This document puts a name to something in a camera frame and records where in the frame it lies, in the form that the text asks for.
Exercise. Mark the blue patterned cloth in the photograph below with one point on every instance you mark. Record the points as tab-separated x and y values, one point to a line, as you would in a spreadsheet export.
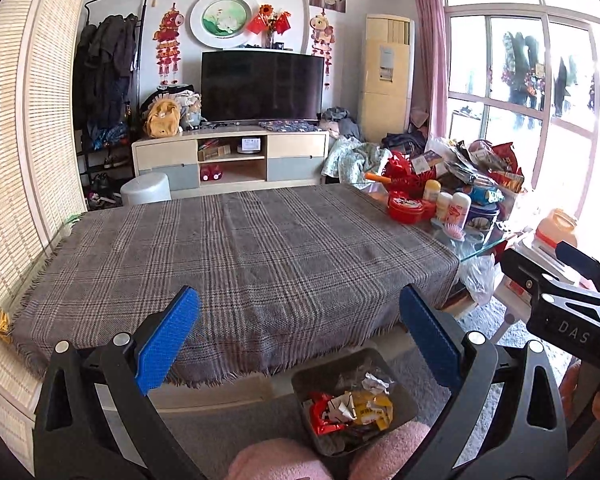
287	126

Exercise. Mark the white paper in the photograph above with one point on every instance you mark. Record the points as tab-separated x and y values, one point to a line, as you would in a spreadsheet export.
377	385

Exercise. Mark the cream grey TV stand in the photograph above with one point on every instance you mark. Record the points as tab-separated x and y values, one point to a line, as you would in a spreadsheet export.
230	160

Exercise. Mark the clear plastic bag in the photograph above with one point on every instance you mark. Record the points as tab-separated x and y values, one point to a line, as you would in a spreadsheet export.
477	280

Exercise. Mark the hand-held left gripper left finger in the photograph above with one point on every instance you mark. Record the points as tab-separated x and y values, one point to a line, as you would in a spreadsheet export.
167	340

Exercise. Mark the dark hanging coats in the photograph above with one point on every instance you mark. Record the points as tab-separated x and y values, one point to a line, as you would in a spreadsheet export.
107	70

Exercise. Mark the orange capped jug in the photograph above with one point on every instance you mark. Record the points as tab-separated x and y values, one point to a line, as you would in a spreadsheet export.
555	230

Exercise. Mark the cream standing air conditioner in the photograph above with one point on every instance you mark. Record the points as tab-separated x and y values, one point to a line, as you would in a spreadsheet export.
385	80

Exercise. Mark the pile of stuffed toys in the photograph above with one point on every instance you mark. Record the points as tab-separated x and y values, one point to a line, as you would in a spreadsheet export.
185	102

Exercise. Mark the bamboo blind screen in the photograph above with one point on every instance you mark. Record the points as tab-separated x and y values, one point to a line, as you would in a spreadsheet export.
25	135

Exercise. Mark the person's leg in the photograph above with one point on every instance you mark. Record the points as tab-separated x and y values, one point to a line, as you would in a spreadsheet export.
390	452
275	460

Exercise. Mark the white router box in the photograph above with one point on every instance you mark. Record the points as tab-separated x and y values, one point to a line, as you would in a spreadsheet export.
249	145

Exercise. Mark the white bottle with red label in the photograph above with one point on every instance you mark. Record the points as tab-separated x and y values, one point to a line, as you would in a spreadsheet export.
460	210

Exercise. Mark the red plastic basket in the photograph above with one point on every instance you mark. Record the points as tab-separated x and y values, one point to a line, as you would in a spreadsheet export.
405	172

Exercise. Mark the round lotus wall plate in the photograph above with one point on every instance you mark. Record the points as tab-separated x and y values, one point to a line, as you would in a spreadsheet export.
224	19

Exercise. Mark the red fish hanging decoration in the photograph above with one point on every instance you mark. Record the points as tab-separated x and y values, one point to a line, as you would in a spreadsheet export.
169	35

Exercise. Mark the black flat television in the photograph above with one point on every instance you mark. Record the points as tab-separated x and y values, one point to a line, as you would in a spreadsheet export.
262	85

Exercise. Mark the pink curtain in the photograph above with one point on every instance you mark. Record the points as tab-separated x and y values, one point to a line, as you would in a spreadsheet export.
430	50

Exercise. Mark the red round tin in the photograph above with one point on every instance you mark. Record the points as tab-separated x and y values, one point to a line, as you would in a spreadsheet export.
405	207

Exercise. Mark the black coat rack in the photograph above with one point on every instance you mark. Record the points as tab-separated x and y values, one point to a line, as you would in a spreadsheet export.
142	25

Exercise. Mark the dark grey trash bin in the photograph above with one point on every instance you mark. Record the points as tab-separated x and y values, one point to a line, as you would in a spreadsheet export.
310	375

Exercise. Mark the flat cardboard box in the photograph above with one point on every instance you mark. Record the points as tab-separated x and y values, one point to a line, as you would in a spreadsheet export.
214	152

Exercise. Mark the dark clothes pile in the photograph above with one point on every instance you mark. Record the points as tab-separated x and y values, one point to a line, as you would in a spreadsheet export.
405	141

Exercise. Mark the person's left leg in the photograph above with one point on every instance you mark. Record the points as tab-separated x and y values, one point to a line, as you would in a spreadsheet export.
275	460

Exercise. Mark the gold foil wrapper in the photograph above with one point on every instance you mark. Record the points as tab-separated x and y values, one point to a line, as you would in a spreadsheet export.
4	327

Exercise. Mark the yellow plush backpack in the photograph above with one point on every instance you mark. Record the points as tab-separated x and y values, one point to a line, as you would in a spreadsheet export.
162	120

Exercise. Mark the grey plaid tablecloth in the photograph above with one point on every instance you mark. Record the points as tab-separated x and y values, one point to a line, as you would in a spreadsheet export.
240	260

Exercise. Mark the grey clothes pile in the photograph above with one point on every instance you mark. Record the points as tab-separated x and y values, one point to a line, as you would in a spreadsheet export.
340	122

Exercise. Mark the blue round tin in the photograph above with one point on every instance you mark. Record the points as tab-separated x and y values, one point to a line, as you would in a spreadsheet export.
485	210

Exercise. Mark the person's right leg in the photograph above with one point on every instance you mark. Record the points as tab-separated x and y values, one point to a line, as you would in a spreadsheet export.
390	452

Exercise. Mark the pink hairbrush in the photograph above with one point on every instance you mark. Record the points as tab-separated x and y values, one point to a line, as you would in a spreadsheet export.
455	231

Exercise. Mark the white table leg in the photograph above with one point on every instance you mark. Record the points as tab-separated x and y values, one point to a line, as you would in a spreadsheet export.
510	310

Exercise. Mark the cream bottle with yellow cap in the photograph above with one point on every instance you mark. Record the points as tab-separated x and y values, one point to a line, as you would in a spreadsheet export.
431	191

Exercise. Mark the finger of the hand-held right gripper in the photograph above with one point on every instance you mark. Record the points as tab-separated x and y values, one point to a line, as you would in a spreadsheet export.
522	272
582	262

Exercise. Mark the person's right hand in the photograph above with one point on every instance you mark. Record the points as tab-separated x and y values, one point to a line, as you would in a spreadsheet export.
569	385

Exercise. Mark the pile of snack bags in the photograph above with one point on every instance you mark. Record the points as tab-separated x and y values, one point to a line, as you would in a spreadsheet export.
480	160

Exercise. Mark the white window frame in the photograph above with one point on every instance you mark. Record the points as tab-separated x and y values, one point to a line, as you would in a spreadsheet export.
542	85

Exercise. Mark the small white bottle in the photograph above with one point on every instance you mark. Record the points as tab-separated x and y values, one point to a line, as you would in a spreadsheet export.
443	207

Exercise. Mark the red doll hanging decoration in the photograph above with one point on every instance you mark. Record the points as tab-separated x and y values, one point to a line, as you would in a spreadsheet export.
322	37

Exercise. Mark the floral green blanket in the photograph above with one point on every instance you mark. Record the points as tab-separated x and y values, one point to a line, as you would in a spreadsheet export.
355	160

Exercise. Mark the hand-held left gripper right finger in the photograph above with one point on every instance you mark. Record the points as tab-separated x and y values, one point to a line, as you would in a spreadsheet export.
430	340

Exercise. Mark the sunflower and red flag vase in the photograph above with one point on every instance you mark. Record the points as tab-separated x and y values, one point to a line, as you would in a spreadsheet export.
269	25

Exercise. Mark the grey round stool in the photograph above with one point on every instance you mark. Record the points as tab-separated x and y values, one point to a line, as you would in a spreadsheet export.
145	187

